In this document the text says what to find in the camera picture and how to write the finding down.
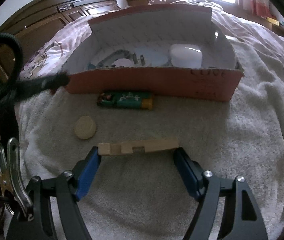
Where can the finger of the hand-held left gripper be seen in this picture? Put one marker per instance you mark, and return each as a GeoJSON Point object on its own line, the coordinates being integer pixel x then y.
{"type": "Point", "coordinates": [51, 82]}

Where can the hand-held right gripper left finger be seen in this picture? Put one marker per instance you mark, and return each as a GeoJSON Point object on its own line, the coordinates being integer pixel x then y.
{"type": "Point", "coordinates": [88, 175]}

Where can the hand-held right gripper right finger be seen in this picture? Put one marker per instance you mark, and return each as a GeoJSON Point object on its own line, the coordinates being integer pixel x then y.
{"type": "Point", "coordinates": [187, 175]}

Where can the notched wooden block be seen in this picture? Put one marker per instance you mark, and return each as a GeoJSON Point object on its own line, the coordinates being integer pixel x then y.
{"type": "Point", "coordinates": [157, 146]}

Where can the pale purple crescent plastic piece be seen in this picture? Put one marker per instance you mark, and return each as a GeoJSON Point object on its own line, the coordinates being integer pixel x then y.
{"type": "Point", "coordinates": [122, 63]}

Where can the red cardboard box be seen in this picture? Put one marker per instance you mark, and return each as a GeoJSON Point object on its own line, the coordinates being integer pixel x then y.
{"type": "Point", "coordinates": [157, 82]}

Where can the white rounded case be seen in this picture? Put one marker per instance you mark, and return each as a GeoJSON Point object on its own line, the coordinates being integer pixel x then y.
{"type": "Point", "coordinates": [185, 55]}

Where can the metal spring clip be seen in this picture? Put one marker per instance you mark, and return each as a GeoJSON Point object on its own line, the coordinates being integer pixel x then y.
{"type": "Point", "coordinates": [14, 170]}

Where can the round wooden disc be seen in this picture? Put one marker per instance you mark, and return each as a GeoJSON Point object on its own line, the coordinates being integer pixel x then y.
{"type": "Point", "coordinates": [84, 127]}

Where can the white terry towel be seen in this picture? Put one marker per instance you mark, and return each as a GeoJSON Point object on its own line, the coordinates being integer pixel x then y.
{"type": "Point", "coordinates": [144, 205]}

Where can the dark wooden headboard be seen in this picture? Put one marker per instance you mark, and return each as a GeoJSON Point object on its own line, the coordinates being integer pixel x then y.
{"type": "Point", "coordinates": [56, 12]}

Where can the small wooden cabinet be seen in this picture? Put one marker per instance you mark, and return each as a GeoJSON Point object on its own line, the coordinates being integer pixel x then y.
{"type": "Point", "coordinates": [137, 1]}

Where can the wooden side table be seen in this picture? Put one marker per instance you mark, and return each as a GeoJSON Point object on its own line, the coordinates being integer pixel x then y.
{"type": "Point", "coordinates": [279, 27]}

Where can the pink and white curtain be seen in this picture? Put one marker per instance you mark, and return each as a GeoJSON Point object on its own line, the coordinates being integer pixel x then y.
{"type": "Point", "coordinates": [259, 3]}

